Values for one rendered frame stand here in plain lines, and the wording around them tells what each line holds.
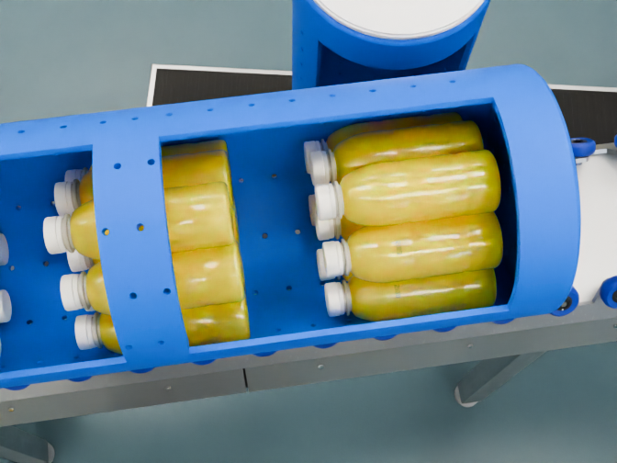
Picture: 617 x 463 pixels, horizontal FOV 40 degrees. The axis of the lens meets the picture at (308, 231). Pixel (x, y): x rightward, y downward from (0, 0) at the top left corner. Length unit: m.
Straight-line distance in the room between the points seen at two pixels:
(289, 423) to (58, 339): 1.02
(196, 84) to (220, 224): 1.28
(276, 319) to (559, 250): 0.35
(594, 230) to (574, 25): 1.38
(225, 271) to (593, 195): 0.55
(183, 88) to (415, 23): 1.07
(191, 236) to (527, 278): 0.34
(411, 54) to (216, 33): 1.27
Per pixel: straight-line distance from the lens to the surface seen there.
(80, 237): 0.89
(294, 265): 1.07
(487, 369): 1.73
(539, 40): 2.46
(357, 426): 2.00
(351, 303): 0.96
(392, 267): 0.91
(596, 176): 1.22
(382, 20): 1.15
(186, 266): 0.90
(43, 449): 1.99
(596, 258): 1.18
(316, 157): 0.94
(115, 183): 0.83
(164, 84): 2.14
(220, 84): 2.12
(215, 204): 0.86
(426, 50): 1.17
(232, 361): 1.08
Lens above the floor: 1.98
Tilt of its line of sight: 70 degrees down
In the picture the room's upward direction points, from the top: 3 degrees clockwise
